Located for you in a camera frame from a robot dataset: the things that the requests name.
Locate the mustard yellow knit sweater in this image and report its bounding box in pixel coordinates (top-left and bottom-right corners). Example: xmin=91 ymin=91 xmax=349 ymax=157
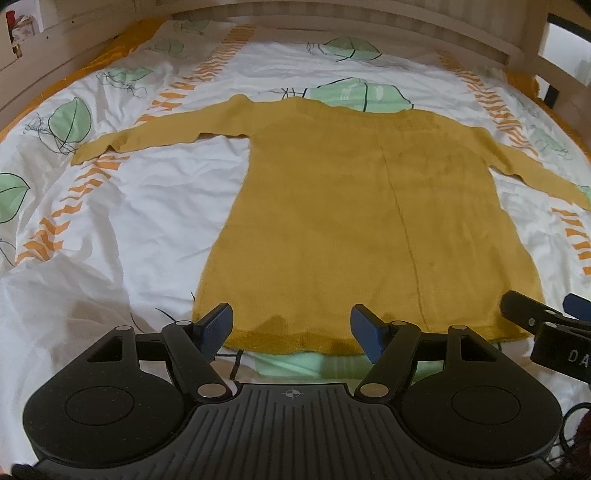
xmin=74 ymin=95 xmax=590 ymax=355

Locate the beige wooden bed frame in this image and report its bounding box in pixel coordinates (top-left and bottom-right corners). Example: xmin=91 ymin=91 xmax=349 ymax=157
xmin=1 ymin=1 xmax=590 ymax=133

